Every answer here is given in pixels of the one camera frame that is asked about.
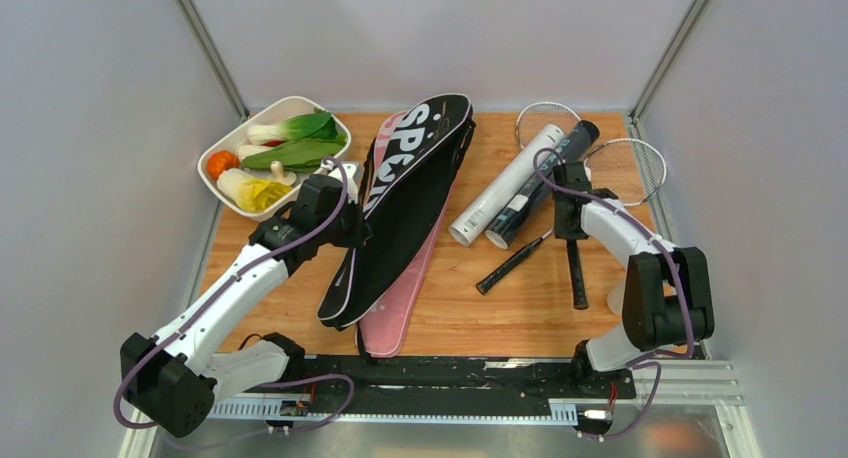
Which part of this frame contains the black shuttlecock tube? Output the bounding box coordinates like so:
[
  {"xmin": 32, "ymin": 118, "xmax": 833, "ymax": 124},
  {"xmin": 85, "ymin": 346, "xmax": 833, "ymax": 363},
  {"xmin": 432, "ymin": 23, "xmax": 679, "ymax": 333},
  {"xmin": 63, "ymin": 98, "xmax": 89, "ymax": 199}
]
[{"xmin": 485, "ymin": 120, "xmax": 600, "ymax": 249}]

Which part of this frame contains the white racket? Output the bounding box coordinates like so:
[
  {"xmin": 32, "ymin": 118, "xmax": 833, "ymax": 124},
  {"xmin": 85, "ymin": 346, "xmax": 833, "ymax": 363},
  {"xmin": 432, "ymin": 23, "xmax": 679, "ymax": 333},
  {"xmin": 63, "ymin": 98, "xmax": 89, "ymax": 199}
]
[
  {"xmin": 475, "ymin": 101, "xmax": 580, "ymax": 295},
  {"xmin": 554, "ymin": 138, "xmax": 667, "ymax": 310}
]

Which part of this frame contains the black racket cover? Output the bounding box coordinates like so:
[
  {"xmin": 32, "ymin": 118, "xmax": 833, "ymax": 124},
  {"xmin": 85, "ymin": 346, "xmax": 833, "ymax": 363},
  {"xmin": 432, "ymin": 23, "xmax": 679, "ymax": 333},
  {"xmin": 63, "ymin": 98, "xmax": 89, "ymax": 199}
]
[{"xmin": 317, "ymin": 93, "xmax": 476, "ymax": 330}]

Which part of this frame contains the white shuttlecock tube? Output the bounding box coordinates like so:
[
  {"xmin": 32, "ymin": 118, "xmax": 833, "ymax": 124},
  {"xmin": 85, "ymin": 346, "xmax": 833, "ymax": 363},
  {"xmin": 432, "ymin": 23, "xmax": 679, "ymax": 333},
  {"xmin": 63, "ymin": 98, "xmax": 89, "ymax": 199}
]
[{"xmin": 449, "ymin": 124, "xmax": 566, "ymax": 247}]

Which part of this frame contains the pink racket cover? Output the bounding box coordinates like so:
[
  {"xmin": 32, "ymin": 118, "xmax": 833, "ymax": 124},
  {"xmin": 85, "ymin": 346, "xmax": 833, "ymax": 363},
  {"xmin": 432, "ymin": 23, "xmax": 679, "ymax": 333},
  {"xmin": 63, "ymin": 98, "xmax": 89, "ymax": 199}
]
[{"xmin": 357, "ymin": 110, "xmax": 458, "ymax": 360}]

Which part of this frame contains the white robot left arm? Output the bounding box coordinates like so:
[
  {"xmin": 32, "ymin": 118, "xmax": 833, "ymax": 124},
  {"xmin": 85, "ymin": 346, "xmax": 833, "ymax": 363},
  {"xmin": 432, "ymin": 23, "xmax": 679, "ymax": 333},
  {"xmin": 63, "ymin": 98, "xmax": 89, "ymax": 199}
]
[{"xmin": 113, "ymin": 164, "xmax": 369, "ymax": 438}]

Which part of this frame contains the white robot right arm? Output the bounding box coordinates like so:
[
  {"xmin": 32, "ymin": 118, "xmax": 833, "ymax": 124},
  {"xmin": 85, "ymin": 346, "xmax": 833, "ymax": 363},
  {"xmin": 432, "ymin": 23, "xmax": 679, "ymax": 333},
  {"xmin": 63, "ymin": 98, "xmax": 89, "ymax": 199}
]
[{"xmin": 551, "ymin": 162, "xmax": 715, "ymax": 396}]

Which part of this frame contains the beige mushroom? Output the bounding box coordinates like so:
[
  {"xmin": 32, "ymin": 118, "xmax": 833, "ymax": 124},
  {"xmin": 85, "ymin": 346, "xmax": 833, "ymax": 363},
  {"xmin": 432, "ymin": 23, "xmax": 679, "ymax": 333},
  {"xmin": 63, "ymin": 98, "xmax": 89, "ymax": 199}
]
[{"xmin": 270, "ymin": 161, "xmax": 298, "ymax": 187}]

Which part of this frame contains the green leafy vegetable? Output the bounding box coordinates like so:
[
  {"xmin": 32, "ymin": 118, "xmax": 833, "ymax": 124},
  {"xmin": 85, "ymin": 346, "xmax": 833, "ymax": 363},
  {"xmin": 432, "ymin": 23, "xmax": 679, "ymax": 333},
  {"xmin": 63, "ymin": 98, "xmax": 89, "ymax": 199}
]
[{"xmin": 241, "ymin": 135, "xmax": 347, "ymax": 171}]

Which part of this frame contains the white tube cap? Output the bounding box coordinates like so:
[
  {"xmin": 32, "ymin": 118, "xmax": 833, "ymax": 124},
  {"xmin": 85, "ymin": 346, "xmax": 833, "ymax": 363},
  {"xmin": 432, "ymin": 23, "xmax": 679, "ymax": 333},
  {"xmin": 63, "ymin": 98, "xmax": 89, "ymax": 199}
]
[{"xmin": 606, "ymin": 280, "xmax": 625, "ymax": 317}]

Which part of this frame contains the yellow napa cabbage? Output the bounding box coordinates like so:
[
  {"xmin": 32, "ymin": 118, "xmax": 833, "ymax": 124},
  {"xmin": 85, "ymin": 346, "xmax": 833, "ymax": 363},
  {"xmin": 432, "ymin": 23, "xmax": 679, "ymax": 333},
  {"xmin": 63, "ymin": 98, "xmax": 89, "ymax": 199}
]
[{"xmin": 216, "ymin": 168, "xmax": 293, "ymax": 213}]

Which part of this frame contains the white rectangular tray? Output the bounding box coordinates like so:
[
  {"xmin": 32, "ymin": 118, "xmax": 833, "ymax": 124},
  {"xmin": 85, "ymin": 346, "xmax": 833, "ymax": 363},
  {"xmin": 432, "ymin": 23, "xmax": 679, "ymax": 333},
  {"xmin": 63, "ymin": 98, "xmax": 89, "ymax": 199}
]
[{"xmin": 197, "ymin": 96, "xmax": 351, "ymax": 222}]

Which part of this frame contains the green bok choy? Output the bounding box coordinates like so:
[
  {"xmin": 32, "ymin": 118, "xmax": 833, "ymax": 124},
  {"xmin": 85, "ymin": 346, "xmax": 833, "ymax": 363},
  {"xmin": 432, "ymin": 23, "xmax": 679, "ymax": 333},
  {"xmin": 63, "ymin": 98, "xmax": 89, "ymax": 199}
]
[{"xmin": 246, "ymin": 109, "xmax": 338, "ymax": 145}]

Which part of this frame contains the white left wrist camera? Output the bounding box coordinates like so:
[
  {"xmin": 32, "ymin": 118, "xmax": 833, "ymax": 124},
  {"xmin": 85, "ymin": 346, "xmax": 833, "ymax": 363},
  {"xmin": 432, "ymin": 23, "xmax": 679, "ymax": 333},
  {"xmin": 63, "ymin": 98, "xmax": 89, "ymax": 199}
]
[{"xmin": 321, "ymin": 158, "xmax": 364, "ymax": 203}]

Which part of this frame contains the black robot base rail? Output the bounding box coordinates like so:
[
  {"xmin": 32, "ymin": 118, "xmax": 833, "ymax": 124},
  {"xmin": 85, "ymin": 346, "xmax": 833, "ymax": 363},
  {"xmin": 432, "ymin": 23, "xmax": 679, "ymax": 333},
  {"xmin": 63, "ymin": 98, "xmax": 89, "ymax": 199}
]
[{"xmin": 273, "ymin": 354, "xmax": 636, "ymax": 418}]

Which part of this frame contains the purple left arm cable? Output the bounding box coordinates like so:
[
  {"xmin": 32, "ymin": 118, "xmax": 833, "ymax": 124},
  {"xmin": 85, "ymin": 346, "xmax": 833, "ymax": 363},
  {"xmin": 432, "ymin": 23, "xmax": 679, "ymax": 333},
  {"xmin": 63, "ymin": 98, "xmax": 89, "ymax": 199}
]
[{"xmin": 112, "ymin": 156, "xmax": 356, "ymax": 436}]

